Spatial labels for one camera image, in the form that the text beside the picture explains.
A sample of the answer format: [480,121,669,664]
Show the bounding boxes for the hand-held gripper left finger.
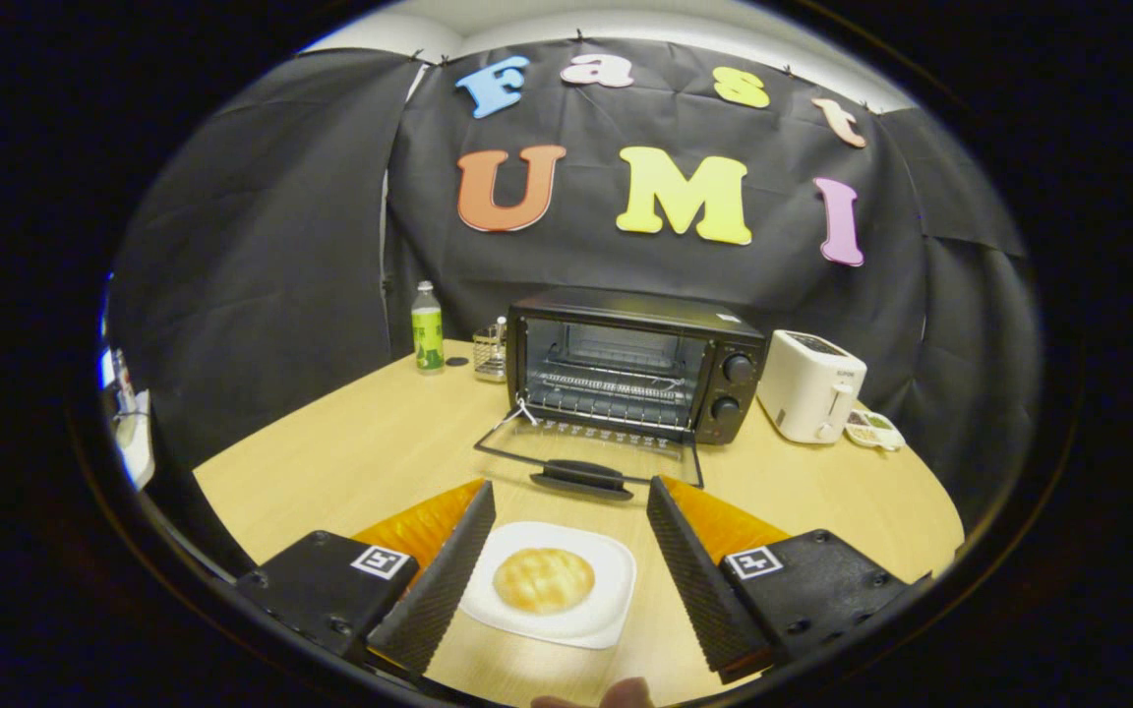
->
[235,480,497,678]

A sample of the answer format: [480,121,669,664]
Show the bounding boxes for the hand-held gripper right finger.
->
[647,476,933,685]

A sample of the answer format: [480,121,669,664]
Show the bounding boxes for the golden bread roll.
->
[493,548,596,616]

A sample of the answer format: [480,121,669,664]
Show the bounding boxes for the black toaster oven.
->
[473,287,769,502]

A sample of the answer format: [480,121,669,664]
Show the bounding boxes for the white slot toaster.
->
[756,329,868,445]

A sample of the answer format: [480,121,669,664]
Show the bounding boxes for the white square plate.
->
[458,521,638,650]

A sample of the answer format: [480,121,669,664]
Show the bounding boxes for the small divided snack tray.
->
[844,408,907,453]

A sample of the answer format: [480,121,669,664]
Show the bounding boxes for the green label drink bottle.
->
[411,281,446,375]

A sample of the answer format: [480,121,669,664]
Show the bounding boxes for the black backdrop cloth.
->
[106,39,1044,532]

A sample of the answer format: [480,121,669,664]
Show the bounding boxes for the small wire glass holder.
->
[473,317,510,383]

